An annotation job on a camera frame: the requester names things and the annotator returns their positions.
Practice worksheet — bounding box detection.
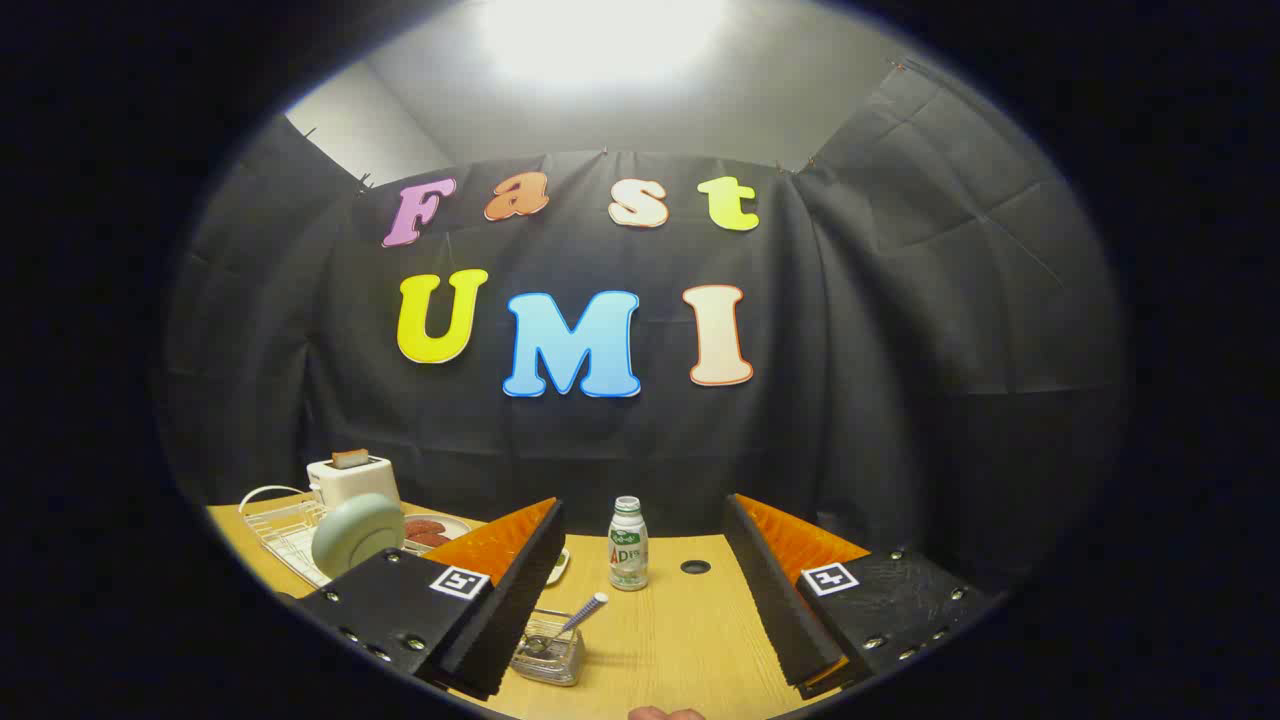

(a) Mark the white drink bottle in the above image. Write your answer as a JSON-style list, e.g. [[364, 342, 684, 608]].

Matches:
[[608, 496, 649, 592]]

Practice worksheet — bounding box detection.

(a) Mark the white drain tray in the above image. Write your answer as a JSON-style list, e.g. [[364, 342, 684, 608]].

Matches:
[[280, 525, 333, 587]]

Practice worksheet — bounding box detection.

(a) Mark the clear perforated basket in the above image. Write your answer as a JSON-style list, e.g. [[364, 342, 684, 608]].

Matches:
[[510, 610, 586, 687]]

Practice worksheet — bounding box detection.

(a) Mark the white wire dish rack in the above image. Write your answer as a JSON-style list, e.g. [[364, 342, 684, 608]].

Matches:
[[238, 485, 351, 589]]

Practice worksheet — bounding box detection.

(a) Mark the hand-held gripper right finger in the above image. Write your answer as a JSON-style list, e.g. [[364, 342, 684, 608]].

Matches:
[[722, 492, 1001, 701]]

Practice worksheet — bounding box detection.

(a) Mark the beige round plate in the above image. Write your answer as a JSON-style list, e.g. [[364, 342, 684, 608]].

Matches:
[[400, 514, 471, 554]]

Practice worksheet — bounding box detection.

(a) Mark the white toaster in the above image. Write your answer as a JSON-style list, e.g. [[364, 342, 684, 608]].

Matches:
[[306, 455, 403, 511]]

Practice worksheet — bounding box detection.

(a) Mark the green plate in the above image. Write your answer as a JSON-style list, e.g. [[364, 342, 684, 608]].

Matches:
[[311, 493, 406, 579]]

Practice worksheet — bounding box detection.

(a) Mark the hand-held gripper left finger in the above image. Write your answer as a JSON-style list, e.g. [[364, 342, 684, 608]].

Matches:
[[295, 497, 567, 701]]

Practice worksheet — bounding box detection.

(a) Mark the checked handle spoon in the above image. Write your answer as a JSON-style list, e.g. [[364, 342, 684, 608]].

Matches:
[[525, 592, 609, 656]]

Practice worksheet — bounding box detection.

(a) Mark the black backdrop cloth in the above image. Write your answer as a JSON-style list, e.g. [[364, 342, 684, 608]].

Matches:
[[160, 60, 1131, 601]]

